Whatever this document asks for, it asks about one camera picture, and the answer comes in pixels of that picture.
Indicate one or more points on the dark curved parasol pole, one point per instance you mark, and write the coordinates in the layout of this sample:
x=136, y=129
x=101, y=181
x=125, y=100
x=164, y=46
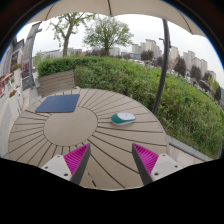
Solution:
x=164, y=60

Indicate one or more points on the green hedge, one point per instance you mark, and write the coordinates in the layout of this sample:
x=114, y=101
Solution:
x=140, y=86

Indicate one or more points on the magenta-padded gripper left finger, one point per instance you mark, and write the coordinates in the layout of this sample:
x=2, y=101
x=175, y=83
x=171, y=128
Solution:
x=60, y=166

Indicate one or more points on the white and teal computer mouse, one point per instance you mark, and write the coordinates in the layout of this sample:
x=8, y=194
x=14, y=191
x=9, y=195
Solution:
x=123, y=118

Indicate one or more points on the white planter box with flowers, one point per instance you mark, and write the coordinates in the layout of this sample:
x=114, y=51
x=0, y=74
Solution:
x=17, y=75
x=15, y=103

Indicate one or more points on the group of beige apartment buildings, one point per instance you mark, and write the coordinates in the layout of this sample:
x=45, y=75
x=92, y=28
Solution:
x=191, y=60

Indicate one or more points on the grey sign pillar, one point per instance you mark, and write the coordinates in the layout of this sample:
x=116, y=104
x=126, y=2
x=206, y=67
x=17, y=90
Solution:
x=29, y=56

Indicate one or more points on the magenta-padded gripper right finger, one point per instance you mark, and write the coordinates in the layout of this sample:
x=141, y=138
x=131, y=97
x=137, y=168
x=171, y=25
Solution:
x=165, y=165

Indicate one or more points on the round leafy green tree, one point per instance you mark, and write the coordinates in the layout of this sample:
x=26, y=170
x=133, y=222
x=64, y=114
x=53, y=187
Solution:
x=106, y=33

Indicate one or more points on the tall thin-crowned tree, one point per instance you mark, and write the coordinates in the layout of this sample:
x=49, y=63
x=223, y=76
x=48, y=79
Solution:
x=66, y=41

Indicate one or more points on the wooden slatted patio chair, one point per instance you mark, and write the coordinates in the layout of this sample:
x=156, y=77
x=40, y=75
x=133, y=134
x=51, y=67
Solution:
x=56, y=82

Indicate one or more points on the dark blue mouse pad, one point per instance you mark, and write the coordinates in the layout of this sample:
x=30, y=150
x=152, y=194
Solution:
x=58, y=103

